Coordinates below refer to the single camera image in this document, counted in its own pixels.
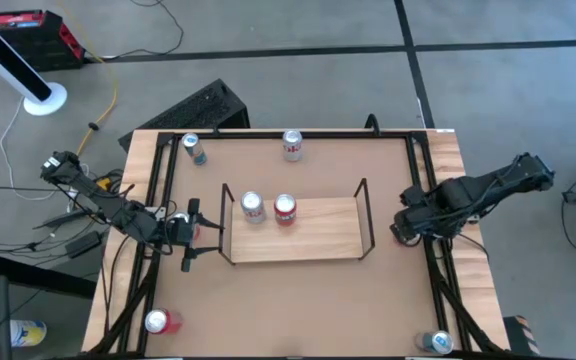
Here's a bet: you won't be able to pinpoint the white pole stand round base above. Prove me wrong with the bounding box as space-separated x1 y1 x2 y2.
0 4 68 117

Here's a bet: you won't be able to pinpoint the orange-red Fanta can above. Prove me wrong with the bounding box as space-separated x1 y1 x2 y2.
144 307 184 335
273 193 298 227

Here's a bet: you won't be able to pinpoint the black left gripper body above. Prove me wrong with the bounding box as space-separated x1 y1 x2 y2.
165 198 201 273

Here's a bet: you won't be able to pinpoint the red black tool case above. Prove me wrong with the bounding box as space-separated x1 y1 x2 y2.
0 9 87 72

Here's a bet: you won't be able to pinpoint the blue silver Red Bull can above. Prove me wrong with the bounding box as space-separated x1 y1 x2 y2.
181 131 208 167
414 329 455 355

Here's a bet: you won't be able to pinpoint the black perforated computer case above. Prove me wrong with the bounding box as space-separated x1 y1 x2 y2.
117 78 252 154

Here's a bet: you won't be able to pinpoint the black cable loop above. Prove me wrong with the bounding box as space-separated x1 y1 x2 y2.
364 113 382 137

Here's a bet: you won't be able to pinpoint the black power adapter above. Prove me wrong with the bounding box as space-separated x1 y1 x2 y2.
64 230 103 260

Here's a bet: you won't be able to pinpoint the thin black floor cable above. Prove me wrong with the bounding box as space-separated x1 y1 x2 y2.
100 0 185 61

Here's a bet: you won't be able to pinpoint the silver Diet Coke can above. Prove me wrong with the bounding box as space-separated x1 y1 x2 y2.
240 190 268 225
281 128 304 163

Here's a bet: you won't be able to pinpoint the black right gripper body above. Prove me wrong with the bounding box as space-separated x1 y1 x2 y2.
390 185 434 235

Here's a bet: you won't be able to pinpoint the black metal table frame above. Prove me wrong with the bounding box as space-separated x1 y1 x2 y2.
81 127 512 360

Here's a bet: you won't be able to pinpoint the black box hazard stripes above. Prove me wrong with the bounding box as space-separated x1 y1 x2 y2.
502 314 542 357

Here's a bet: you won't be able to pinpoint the white cable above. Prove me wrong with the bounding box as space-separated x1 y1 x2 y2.
0 97 49 202

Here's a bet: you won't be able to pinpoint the yellow white canister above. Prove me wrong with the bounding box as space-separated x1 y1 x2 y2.
9 318 48 348

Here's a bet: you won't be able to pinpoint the yellow cable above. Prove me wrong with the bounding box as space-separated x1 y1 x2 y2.
55 0 120 157

